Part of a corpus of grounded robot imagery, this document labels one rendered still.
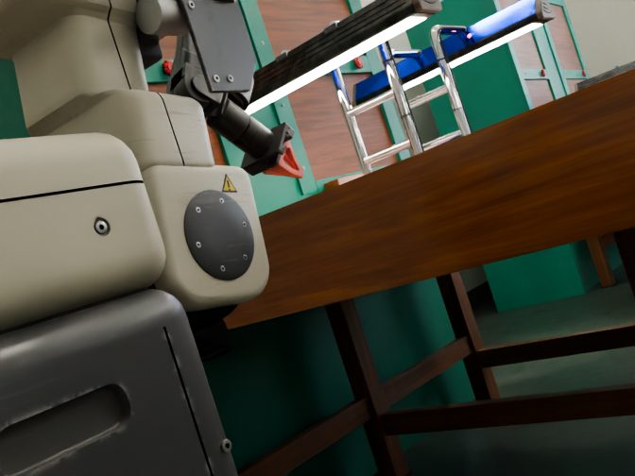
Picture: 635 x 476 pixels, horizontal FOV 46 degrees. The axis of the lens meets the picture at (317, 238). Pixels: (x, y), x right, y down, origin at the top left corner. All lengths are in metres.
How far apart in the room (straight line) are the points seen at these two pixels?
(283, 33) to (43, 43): 1.57
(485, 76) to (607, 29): 2.39
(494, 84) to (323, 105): 1.99
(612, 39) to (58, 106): 5.89
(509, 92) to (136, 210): 3.78
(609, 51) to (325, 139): 4.41
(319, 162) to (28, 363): 1.90
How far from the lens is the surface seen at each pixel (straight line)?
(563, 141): 1.02
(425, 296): 2.60
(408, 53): 2.10
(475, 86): 4.33
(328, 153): 2.36
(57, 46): 0.89
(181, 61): 1.27
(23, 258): 0.49
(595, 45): 6.57
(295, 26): 2.48
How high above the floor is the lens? 0.68
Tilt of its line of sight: 1 degrees up
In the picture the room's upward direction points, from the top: 18 degrees counter-clockwise
